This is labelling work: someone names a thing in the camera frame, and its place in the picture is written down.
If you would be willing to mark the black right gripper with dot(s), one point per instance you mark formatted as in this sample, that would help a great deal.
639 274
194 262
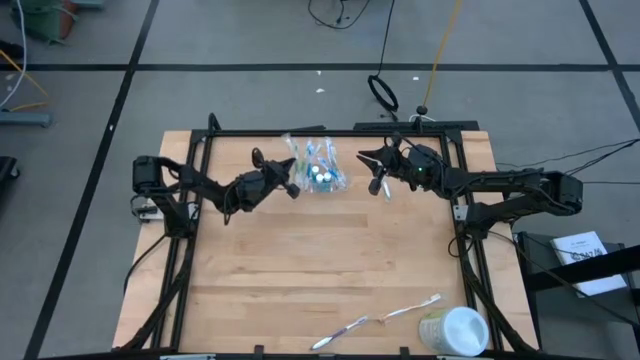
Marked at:
415 167

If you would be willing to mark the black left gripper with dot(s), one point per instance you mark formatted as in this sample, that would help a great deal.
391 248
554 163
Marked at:
252 189

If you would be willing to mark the green blue toothbrush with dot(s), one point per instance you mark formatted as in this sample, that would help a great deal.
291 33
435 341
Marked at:
300 164

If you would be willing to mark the clear plastic holder box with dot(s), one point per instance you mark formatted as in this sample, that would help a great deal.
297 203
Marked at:
341 186

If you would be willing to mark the orange white toothbrush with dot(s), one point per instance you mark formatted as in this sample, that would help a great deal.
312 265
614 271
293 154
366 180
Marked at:
410 308

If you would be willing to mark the purple toothbrush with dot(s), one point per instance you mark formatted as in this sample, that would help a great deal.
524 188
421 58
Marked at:
339 332

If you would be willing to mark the white lidded wipes canister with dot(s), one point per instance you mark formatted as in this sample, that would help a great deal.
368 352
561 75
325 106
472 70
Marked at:
460 332

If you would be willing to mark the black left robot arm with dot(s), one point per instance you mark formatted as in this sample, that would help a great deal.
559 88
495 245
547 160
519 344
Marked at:
200 182

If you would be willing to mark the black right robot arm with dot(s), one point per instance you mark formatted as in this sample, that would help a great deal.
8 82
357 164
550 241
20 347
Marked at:
500 180

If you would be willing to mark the black ball knob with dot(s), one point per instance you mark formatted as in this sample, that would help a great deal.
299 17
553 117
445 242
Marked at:
421 109

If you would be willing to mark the white printed booklet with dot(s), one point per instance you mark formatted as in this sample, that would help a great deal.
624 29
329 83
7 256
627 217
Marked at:
580 250

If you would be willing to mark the black side cart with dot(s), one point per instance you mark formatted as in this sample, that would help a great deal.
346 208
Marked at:
550 310

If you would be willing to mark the blue grey floor base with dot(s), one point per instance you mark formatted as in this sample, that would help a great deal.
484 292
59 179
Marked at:
25 120

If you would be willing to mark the black floor object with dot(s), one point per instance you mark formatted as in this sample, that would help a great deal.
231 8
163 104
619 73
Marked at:
6 172

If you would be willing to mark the green bin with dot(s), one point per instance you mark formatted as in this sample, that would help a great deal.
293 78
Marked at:
42 20

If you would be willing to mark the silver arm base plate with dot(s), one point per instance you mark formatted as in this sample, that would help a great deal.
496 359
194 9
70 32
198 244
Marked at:
145 211
460 212

